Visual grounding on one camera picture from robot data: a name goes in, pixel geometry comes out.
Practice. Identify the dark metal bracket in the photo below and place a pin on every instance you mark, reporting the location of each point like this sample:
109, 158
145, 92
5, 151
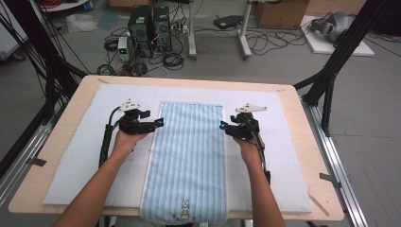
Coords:
329, 179
37, 161

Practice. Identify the black metal frame strut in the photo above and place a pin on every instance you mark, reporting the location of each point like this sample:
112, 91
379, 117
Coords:
346, 41
47, 63

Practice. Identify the aluminium rail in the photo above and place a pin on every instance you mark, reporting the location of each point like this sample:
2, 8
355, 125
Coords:
334, 164
19, 160

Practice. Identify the blue striped towel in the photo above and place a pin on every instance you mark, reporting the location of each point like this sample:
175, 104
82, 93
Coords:
189, 164

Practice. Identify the flat black device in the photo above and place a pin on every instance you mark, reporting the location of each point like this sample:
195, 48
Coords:
228, 21

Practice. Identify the white power supply box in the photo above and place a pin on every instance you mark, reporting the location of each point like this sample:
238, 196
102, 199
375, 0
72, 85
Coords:
123, 48

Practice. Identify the person's left hand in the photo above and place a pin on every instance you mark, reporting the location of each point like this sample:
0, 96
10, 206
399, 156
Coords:
126, 146

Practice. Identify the thin wooden stick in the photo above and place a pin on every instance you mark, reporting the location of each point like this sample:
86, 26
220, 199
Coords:
319, 204

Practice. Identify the white desk leg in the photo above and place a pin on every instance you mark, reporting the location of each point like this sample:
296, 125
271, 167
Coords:
191, 31
244, 34

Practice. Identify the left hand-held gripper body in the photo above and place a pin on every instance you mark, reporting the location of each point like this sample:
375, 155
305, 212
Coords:
134, 126

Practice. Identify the white grid mat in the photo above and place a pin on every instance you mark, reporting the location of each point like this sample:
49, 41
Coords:
283, 157

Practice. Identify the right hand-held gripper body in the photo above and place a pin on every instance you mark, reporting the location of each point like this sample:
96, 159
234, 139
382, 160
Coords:
247, 129

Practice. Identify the white floor board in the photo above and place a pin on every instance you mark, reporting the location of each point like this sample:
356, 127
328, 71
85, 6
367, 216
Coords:
318, 44

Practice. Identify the large black computer tower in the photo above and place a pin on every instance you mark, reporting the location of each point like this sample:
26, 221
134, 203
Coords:
140, 28

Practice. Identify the brown cardboard box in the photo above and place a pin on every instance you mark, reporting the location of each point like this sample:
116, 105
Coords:
280, 14

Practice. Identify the slim black computer tower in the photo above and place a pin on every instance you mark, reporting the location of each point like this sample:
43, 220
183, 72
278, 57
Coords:
162, 28

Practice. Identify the white cabinet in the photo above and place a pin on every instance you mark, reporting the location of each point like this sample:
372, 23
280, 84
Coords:
11, 38

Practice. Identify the grey helmet-shaped device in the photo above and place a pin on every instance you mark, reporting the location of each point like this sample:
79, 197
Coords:
337, 25

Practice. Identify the person's right hand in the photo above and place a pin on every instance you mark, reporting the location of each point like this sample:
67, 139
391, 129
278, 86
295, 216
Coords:
252, 154

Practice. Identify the clear plastic bag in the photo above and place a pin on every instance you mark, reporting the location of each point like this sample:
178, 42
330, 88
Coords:
81, 22

